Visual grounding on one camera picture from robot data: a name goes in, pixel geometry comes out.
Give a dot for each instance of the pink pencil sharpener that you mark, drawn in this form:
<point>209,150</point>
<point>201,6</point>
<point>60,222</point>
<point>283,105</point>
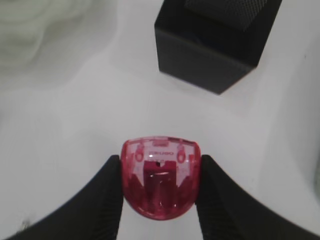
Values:
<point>160,175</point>

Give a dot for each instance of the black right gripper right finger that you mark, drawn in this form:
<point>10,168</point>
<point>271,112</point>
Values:
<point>227,212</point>

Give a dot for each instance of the pale green woven basket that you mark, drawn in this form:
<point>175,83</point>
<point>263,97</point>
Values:
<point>316,178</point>

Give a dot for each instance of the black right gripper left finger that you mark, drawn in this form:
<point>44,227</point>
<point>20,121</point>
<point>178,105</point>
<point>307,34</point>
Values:
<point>94,213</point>

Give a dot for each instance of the translucent green wavy plate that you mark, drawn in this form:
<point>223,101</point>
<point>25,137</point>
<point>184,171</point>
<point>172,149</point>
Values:
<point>23,24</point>

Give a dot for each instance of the black mesh pen holder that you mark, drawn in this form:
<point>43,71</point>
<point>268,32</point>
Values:
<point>212,44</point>

